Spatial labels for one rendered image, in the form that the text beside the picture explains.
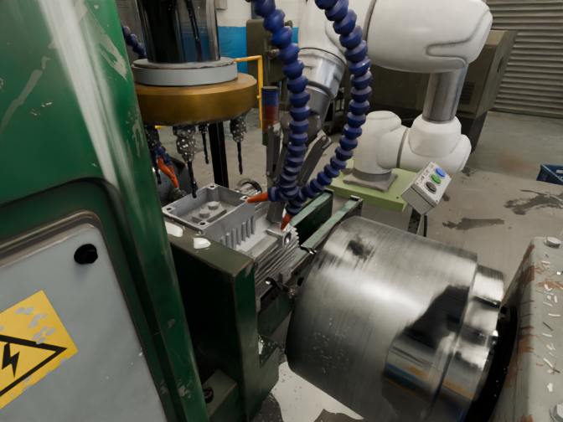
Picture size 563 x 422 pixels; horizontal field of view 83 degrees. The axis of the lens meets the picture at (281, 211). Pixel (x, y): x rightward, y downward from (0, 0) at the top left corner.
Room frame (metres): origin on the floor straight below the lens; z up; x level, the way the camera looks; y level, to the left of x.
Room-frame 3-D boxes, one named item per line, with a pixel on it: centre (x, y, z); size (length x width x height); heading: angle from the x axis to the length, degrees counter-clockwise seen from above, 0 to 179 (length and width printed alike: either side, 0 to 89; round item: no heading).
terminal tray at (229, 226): (0.45, 0.12, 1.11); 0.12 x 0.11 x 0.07; 146
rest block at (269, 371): (0.36, 0.05, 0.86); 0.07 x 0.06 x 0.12; 55
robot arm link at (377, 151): (1.20, -0.38, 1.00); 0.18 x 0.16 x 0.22; 60
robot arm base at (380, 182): (1.21, -0.35, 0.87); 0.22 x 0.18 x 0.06; 58
